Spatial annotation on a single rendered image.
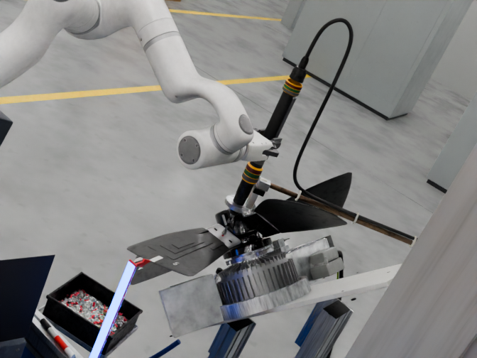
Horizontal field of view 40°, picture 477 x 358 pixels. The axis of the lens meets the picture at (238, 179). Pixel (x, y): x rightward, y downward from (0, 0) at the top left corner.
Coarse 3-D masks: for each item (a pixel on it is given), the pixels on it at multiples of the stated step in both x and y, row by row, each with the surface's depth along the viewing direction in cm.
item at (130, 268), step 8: (128, 264) 151; (128, 272) 151; (128, 280) 151; (120, 288) 153; (120, 296) 154; (112, 304) 155; (112, 312) 156; (104, 320) 158; (112, 320) 156; (104, 328) 158; (104, 336) 158; (96, 344) 160; (96, 352) 161
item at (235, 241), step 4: (216, 224) 182; (220, 224) 183; (208, 228) 179; (212, 228) 180; (216, 228) 181; (220, 228) 181; (224, 228) 182; (212, 232) 179; (216, 232) 179; (220, 232) 180; (228, 232) 181; (216, 236) 178; (220, 236) 178; (224, 236) 179; (228, 236) 180; (232, 236) 180; (224, 240) 177; (228, 240) 178; (232, 240) 178; (236, 240) 179; (228, 244) 176; (232, 244) 177; (236, 244) 178
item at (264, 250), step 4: (264, 248) 184; (268, 248) 182; (272, 248) 184; (248, 252) 181; (252, 252) 181; (256, 252) 180; (260, 252) 180; (264, 252) 181; (236, 256) 183; (240, 256) 182; (244, 256) 180; (248, 256) 179; (252, 256) 179; (228, 260) 187; (232, 260) 181; (236, 260) 180; (240, 260) 180; (244, 260) 180; (228, 264) 183
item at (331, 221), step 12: (264, 204) 165; (276, 204) 161; (288, 204) 158; (300, 204) 156; (264, 216) 175; (276, 216) 171; (288, 216) 168; (300, 216) 166; (312, 216) 163; (324, 216) 161; (288, 228) 175; (300, 228) 172; (312, 228) 170; (324, 228) 168
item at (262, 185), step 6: (258, 186) 171; (264, 186) 171; (252, 192) 172; (258, 192) 171; (264, 192) 171; (228, 198) 174; (252, 198) 172; (228, 204) 172; (234, 204) 173; (246, 204) 173; (252, 204) 173; (234, 210) 172; (240, 210) 172; (246, 210) 173
